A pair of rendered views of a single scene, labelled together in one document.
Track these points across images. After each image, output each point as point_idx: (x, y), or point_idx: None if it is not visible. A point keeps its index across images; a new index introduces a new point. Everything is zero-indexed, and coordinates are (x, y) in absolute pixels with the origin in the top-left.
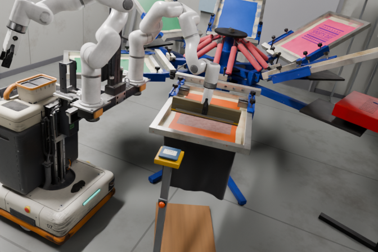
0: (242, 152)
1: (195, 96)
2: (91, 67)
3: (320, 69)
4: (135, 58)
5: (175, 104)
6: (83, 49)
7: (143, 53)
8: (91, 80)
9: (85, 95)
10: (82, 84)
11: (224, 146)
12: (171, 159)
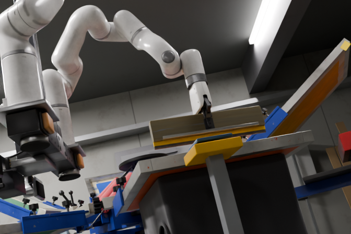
0: (303, 139)
1: None
2: (31, 16)
3: (293, 101)
4: (57, 107)
5: (159, 132)
6: (4, 11)
7: (67, 100)
8: (27, 56)
9: (20, 86)
10: (9, 71)
11: (273, 141)
12: (222, 136)
